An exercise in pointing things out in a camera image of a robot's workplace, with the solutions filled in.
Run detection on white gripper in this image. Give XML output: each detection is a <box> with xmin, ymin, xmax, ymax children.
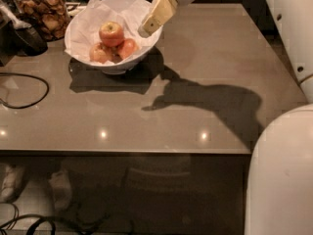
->
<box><xmin>138</xmin><ymin>0</ymin><xmax>196</xmax><ymax>38</ymax></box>

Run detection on red apple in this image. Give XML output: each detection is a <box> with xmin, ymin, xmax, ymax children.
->
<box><xmin>99</xmin><ymin>22</ymin><xmax>124</xmax><ymax>47</ymax></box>
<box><xmin>89</xmin><ymin>43</ymin><xmax>113</xmax><ymax>64</ymax></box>
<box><xmin>117</xmin><ymin>38</ymin><xmax>139</xmax><ymax>60</ymax></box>

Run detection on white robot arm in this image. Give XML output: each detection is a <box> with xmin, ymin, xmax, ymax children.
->
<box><xmin>245</xmin><ymin>0</ymin><xmax>313</xmax><ymax>235</ymax></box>

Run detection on white bowl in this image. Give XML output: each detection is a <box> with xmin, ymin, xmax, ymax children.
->
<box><xmin>64</xmin><ymin>0</ymin><xmax>164</xmax><ymax>75</ymax></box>

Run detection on white paper liner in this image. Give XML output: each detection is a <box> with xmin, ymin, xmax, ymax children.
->
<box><xmin>65</xmin><ymin>0</ymin><xmax>163</xmax><ymax>65</ymax></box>

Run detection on glass jar of chips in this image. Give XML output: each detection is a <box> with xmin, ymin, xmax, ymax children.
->
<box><xmin>14</xmin><ymin>0</ymin><xmax>69</xmax><ymax>41</ymax></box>

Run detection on white shoe right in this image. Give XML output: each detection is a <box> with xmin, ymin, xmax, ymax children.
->
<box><xmin>48</xmin><ymin>169</ymin><xmax>72</xmax><ymax>212</ymax></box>

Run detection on white shoe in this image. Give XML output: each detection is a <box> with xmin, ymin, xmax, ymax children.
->
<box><xmin>48</xmin><ymin>169</ymin><xmax>72</xmax><ymax>212</ymax></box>
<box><xmin>1</xmin><ymin>164</ymin><xmax>26</xmax><ymax>203</ymax></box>

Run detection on white shoe left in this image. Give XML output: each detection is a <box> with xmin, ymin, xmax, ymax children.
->
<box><xmin>1</xmin><ymin>164</ymin><xmax>26</xmax><ymax>203</ymax></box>

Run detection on black appliance with white handle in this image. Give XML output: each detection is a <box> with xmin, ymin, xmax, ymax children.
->
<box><xmin>0</xmin><ymin>1</ymin><xmax>48</xmax><ymax>57</ymax></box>

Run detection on black cable on table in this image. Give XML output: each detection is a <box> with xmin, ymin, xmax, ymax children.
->
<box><xmin>0</xmin><ymin>71</ymin><xmax>50</xmax><ymax>110</ymax></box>

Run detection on black cables on floor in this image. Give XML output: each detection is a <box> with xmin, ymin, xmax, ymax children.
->
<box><xmin>0</xmin><ymin>203</ymin><xmax>131</xmax><ymax>235</ymax></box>

